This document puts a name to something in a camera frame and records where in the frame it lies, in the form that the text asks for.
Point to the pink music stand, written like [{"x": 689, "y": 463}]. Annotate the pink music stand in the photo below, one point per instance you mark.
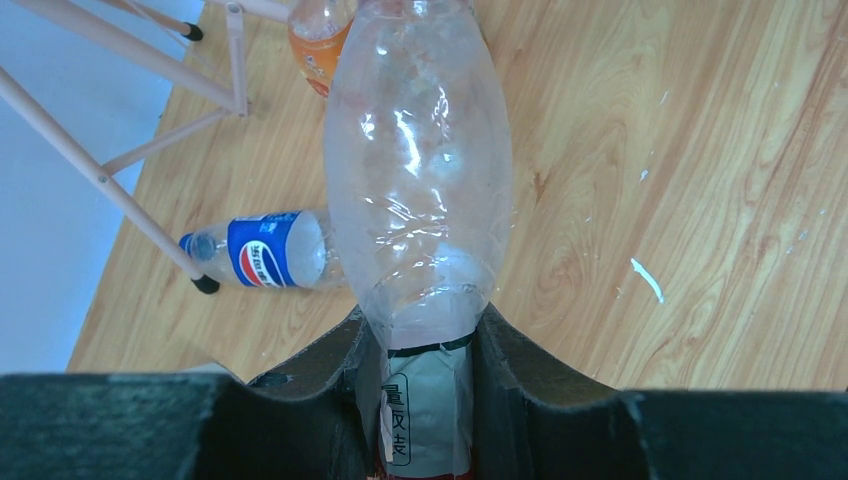
[{"x": 54, "y": 234}]

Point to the red cap water bottle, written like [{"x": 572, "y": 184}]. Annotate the red cap water bottle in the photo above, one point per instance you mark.
[{"x": 418, "y": 163}]

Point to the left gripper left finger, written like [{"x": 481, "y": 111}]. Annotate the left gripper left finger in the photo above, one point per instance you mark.
[{"x": 303, "y": 419}]

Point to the blue label pepsi bottle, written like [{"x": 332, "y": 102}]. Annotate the blue label pepsi bottle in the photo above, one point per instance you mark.
[{"x": 287, "y": 249}]

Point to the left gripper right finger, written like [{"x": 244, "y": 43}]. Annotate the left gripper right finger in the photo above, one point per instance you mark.
[{"x": 536, "y": 417}]

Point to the orange label tea bottle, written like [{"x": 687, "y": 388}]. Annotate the orange label tea bottle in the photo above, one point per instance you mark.
[{"x": 317, "y": 30}]

